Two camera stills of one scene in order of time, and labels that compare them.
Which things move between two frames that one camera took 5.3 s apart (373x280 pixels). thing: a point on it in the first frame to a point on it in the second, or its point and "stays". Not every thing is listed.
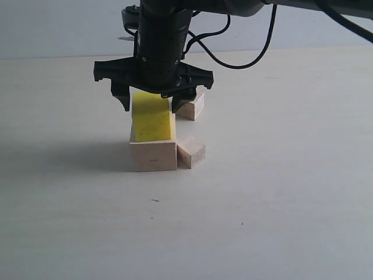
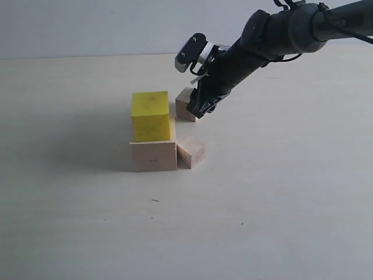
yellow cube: [151, 116] stays
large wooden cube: [149, 157] stays
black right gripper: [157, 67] to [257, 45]
